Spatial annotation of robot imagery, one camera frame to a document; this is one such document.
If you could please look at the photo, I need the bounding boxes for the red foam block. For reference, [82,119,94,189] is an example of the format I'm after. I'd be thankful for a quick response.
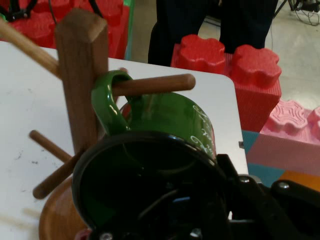
[32,0,130,60]
[0,9,58,50]
[170,34,283,133]

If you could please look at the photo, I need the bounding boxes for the pink foam block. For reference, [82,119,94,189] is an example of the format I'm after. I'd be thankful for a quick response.
[246,99,320,176]

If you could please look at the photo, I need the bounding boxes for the person in black trousers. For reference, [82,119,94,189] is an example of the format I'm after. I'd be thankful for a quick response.
[147,0,279,67]

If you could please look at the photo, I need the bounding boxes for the teal foam floor mat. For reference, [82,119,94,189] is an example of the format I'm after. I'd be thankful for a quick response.
[241,130,286,188]

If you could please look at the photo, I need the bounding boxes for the green mug with white lettering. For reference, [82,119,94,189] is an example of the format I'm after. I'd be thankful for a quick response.
[71,69,230,240]

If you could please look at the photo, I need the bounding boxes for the orange foam floor mat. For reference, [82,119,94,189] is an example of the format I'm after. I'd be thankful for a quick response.
[279,170,320,193]

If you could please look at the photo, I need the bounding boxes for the black cable bundle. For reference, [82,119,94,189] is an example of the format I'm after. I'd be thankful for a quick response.
[272,0,320,27]

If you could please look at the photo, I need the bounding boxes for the brown wooden mug tree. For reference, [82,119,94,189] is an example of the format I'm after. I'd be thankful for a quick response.
[0,7,196,240]

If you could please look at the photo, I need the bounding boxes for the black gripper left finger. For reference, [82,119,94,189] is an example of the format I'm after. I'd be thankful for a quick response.
[88,188,227,240]

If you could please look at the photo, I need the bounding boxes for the green foam block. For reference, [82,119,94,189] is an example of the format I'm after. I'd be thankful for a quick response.
[121,0,136,61]

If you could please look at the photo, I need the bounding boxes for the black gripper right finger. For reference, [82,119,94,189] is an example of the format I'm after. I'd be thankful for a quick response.
[216,153,320,240]

